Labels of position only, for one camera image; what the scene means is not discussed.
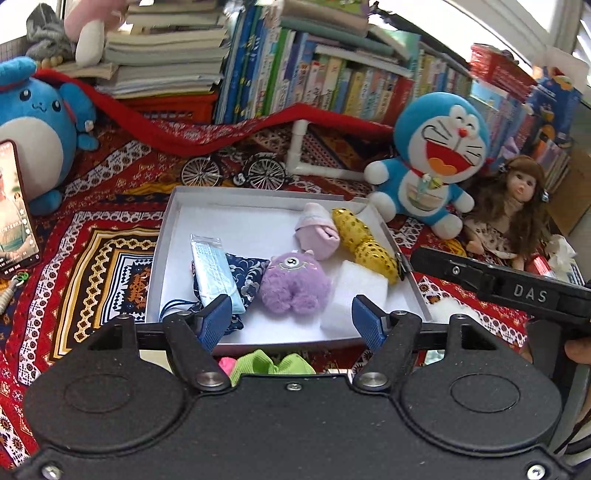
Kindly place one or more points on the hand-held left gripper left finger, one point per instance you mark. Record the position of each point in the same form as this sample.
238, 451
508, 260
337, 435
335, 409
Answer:
214, 323

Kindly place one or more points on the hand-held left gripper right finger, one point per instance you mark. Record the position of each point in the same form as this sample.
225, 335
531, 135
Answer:
369, 323

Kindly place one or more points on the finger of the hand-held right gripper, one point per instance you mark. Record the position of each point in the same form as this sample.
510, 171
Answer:
452, 270

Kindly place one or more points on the white foam block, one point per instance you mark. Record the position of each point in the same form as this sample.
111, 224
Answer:
355, 300

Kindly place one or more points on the packaged light blue face mask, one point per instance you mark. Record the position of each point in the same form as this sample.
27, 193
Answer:
212, 267

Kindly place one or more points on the green and pink scrunchie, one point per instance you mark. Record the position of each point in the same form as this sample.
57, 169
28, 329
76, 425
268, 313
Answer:
268, 364

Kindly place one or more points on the gold sequin soft toy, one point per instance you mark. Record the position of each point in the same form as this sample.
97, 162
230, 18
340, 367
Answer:
364, 244

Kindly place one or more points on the purple fluffy plush monster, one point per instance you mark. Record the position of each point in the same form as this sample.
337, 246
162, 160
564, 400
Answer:
291, 286

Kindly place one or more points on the white cardboard box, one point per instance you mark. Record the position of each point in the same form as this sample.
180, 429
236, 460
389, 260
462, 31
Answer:
240, 226

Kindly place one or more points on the pink and white sock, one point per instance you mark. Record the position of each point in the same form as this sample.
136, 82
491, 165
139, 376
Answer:
316, 230

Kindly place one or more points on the person's right hand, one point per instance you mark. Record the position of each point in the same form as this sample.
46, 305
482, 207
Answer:
579, 351

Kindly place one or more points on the small red packet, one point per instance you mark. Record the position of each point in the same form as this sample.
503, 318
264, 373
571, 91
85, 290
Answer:
540, 266

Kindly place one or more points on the black binder clip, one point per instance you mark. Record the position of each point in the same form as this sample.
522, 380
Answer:
404, 267

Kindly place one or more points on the white crumpled tissue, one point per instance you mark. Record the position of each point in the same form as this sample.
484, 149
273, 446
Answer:
561, 254

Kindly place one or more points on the brown cardboard box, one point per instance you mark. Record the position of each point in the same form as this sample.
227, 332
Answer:
575, 194

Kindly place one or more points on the brown-haired doll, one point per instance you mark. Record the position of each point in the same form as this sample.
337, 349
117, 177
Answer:
521, 184

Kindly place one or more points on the blue cat plush toy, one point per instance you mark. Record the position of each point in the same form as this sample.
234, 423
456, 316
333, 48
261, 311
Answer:
438, 134

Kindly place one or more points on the red patterned tablecloth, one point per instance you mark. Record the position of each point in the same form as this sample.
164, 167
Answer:
92, 258

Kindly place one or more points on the miniature metal bicycle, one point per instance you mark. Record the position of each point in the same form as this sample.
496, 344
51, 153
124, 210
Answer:
258, 173

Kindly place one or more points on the blue printed bag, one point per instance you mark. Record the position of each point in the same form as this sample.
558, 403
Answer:
554, 106

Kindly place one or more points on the white plastic pipe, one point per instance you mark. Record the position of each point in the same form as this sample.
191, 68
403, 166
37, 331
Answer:
298, 147

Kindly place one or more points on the red plastic basket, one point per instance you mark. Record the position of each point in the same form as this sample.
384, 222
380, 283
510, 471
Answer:
503, 69

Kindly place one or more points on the red plastic crate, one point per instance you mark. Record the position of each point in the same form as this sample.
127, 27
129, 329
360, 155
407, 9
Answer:
184, 108

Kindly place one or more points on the black smartphone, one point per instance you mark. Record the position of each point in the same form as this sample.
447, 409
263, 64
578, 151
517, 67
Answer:
14, 221

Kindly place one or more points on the row of upright books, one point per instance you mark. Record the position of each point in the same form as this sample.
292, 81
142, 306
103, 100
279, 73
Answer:
323, 83

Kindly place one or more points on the blue round plush toy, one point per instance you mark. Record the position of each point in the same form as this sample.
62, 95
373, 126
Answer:
32, 134

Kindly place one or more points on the stack of lying books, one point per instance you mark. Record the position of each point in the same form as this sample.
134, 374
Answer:
161, 60

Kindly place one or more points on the pink rabbit plush toy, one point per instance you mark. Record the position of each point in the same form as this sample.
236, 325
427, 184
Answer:
87, 41

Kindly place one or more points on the grey knitted cloth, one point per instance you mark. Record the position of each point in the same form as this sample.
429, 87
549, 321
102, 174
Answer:
46, 27

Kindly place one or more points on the grey grid board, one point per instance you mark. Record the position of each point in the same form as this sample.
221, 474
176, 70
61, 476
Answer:
11, 48

